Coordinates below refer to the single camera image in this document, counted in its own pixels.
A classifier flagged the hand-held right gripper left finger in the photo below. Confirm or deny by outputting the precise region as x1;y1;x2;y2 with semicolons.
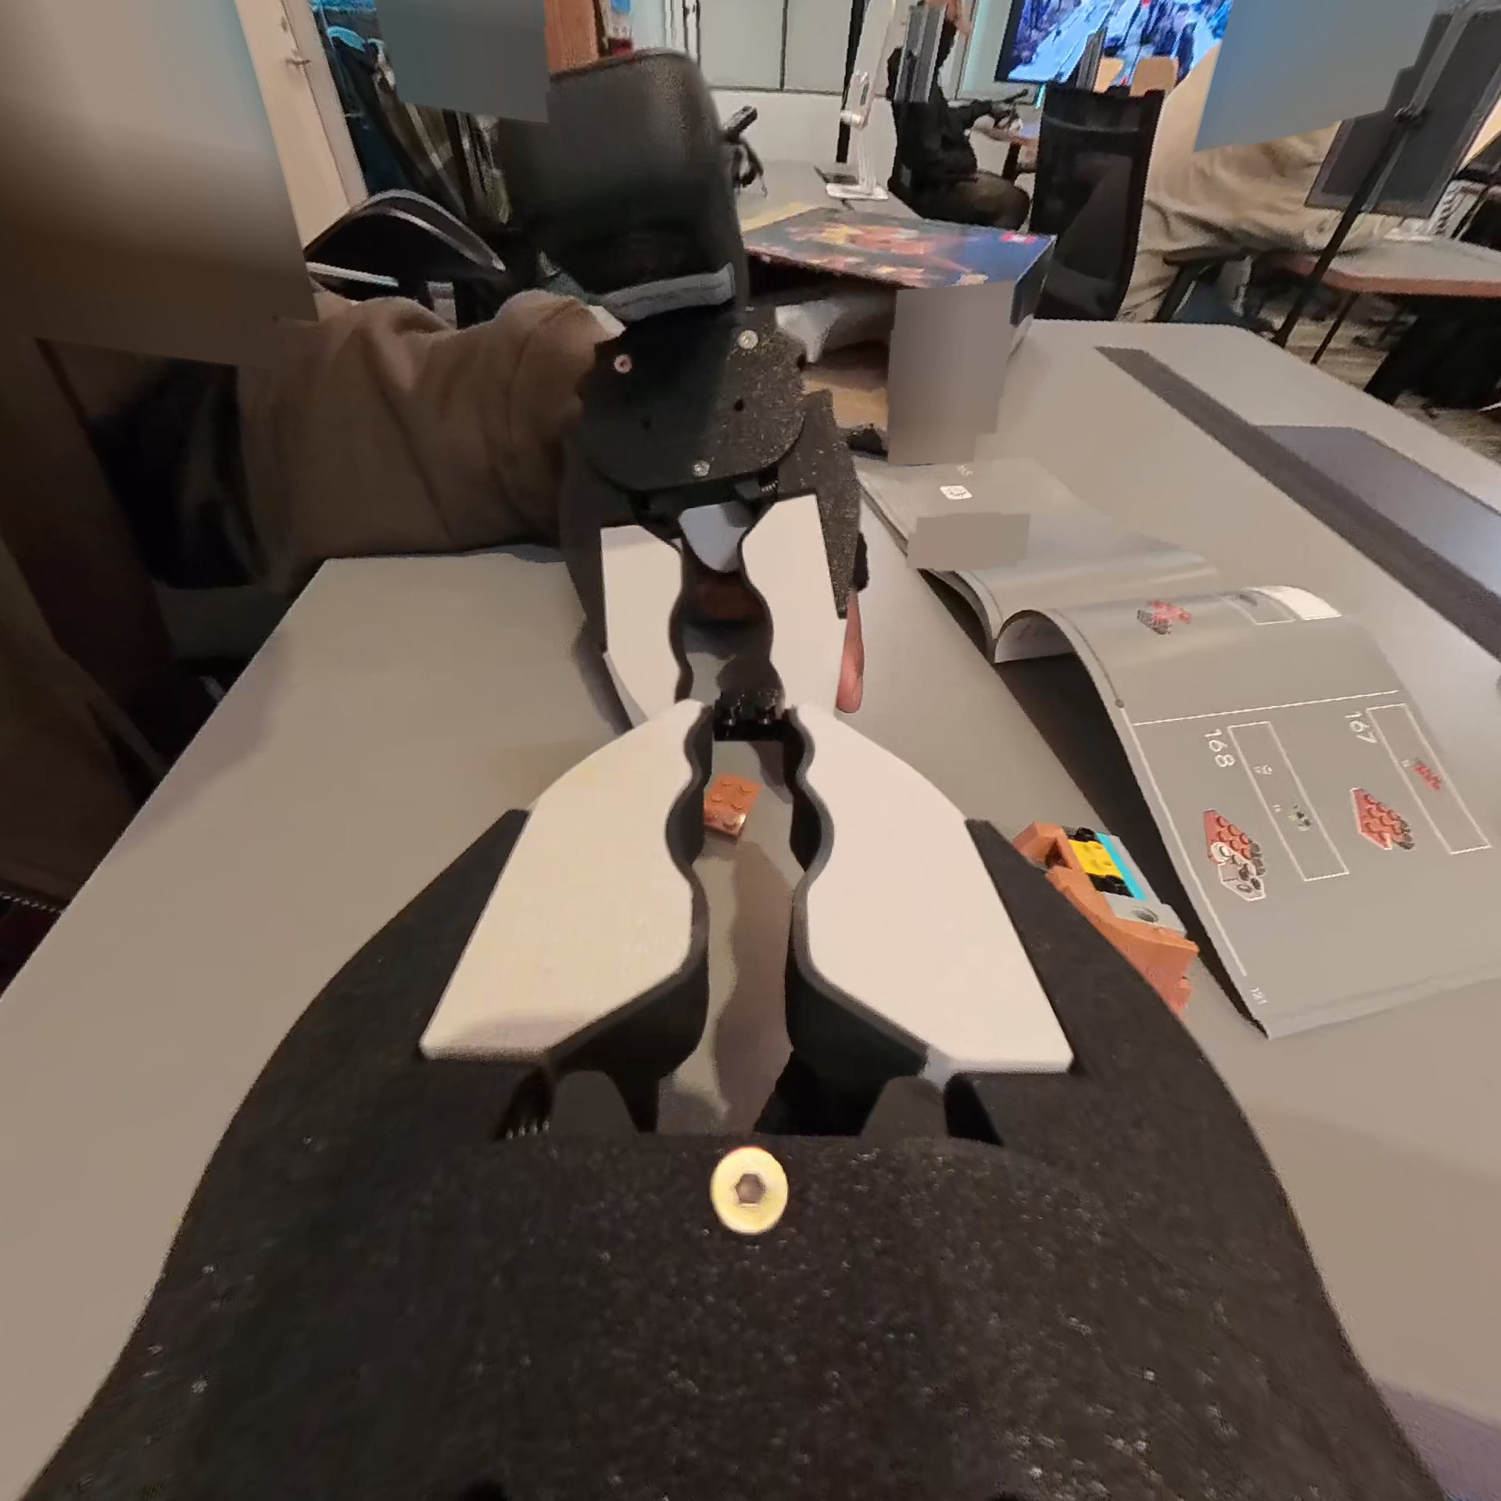
418;698;713;1064

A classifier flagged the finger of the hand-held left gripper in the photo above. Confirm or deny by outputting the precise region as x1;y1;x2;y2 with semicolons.
744;494;849;712
599;521;708;728

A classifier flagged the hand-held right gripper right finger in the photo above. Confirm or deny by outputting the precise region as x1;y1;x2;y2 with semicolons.
788;700;1076;1075

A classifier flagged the brown brick model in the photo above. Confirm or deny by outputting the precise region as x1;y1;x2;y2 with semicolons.
1012;820;1201;1016

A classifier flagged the person's left forearm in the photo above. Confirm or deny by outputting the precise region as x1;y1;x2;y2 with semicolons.
229;289;602;587

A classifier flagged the grey desk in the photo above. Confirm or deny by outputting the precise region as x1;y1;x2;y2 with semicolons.
0;316;1501;1501

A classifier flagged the brown-edged side desk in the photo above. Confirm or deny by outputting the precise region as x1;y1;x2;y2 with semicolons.
1278;228;1501;309

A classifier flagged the person's left hand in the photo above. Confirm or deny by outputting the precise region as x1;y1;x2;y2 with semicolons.
835;589;872;718

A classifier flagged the grey plastic bag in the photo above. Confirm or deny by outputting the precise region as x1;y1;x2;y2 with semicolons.
776;284;895;357

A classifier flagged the colourful toy set box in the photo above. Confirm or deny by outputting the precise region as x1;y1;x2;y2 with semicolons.
742;205;1053;326

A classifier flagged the white monitor stand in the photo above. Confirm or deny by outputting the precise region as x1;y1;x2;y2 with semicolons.
819;67;895;198

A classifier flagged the black office chair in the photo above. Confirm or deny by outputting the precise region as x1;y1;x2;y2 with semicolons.
302;187;508;326
1035;82;1171;319

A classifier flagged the hanging plaid coat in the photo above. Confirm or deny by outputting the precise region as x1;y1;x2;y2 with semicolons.
315;23;508;225

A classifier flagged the grey instruction booklet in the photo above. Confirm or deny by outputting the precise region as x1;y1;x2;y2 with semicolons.
860;455;1501;1041

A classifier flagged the person's brown jacket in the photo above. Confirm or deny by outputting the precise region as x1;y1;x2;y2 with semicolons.
0;328;309;986

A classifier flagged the wall screen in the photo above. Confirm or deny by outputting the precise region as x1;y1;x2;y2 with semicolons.
994;0;1238;85

